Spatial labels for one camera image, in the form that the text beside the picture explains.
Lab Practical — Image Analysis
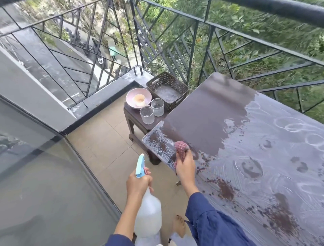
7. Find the dark wooden stool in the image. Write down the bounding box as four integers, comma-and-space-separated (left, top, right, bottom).
123, 101, 170, 166

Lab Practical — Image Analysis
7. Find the white spray bottle blue trigger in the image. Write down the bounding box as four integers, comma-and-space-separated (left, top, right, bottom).
133, 153, 163, 240

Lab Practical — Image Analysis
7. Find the person's left hand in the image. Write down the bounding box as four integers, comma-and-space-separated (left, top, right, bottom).
126, 166, 154, 204

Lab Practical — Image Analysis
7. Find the red checked cleaning cloth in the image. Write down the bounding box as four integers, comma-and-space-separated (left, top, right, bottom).
174, 141, 190, 163

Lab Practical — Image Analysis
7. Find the person's bare foot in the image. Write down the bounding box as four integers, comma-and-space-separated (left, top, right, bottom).
173, 214, 187, 239

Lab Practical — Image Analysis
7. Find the pink bowl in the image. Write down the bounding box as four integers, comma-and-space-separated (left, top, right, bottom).
126, 88, 152, 110

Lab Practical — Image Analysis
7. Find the glass sliding door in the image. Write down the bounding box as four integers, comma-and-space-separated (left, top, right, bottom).
0, 96, 122, 246

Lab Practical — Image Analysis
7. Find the black metal balcony railing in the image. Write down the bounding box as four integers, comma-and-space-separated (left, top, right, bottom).
0, 0, 324, 120

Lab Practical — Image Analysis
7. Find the person's left forearm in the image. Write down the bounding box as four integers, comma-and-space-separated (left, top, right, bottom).
105, 200, 143, 246

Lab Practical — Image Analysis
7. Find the dark woven plastic basket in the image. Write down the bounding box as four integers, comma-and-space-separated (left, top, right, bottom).
146, 72, 190, 112

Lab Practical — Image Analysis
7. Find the person's right hand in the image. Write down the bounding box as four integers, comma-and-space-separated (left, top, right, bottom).
174, 148, 197, 190

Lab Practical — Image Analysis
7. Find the person's right forearm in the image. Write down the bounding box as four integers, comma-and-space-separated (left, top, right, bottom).
180, 184, 257, 246

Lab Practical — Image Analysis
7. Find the clear ribbed drinking glass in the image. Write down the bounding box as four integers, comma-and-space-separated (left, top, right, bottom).
151, 98, 165, 117
139, 105, 155, 125

